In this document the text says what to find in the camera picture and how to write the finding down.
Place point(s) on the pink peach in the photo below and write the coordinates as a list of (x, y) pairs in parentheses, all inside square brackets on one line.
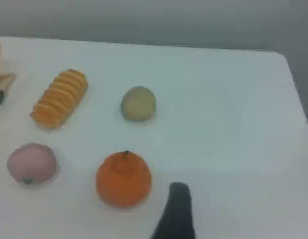
[(32, 163)]

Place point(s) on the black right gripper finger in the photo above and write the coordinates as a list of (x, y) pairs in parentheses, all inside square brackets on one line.
[(177, 214)]

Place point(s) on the beige round ball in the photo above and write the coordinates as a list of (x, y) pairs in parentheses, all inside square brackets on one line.
[(138, 104)]

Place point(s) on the long ridged orange bread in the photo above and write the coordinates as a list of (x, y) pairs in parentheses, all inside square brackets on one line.
[(60, 99)]

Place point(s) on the orange tangerine with stem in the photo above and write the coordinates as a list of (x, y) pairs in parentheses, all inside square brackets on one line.
[(123, 181)]

